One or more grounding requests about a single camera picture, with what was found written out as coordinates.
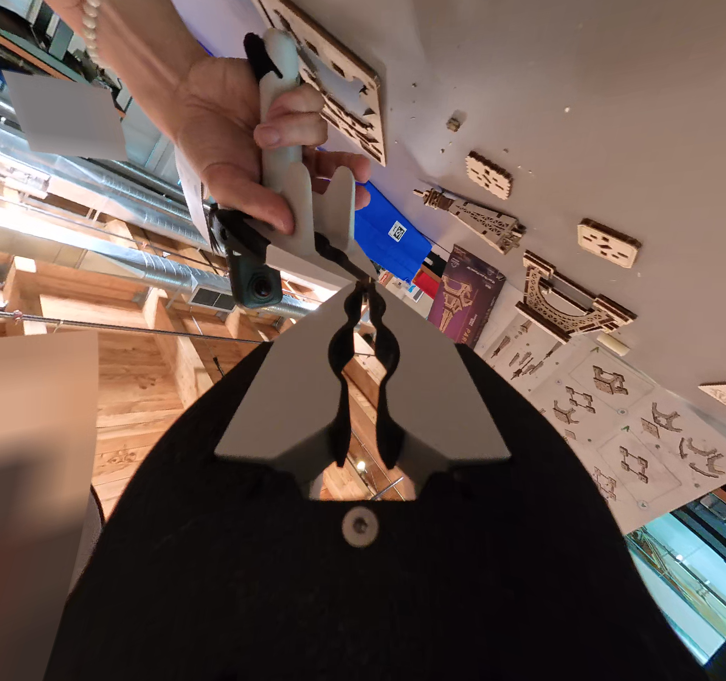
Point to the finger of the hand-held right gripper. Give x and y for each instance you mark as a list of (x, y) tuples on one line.
[(342, 210), (306, 261)]

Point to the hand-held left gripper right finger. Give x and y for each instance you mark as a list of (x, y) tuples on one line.
[(442, 408)]

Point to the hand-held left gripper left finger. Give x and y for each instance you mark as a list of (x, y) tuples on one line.
[(283, 403)]

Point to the wooden tower spire model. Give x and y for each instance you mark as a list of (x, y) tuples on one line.
[(482, 221)]

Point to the wooden parts sheet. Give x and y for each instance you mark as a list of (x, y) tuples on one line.
[(340, 62), (716, 392)]

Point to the person's right hand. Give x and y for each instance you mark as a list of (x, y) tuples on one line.
[(221, 125)]

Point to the blue bin with tag label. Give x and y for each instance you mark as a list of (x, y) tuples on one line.
[(380, 249)]

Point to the purple puzzle box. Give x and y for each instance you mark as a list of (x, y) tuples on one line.
[(465, 301)]

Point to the small square wooden plate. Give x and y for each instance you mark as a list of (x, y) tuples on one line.
[(488, 176), (610, 244)]

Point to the small white wax stick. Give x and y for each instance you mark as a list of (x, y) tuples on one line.
[(612, 344)]

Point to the wooden tower base model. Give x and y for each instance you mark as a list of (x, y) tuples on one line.
[(601, 309)]

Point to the diagram instruction sheet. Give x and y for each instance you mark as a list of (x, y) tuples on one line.
[(652, 437)]

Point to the silver ventilation duct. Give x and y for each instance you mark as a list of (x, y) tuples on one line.
[(170, 272), (85, 181)]

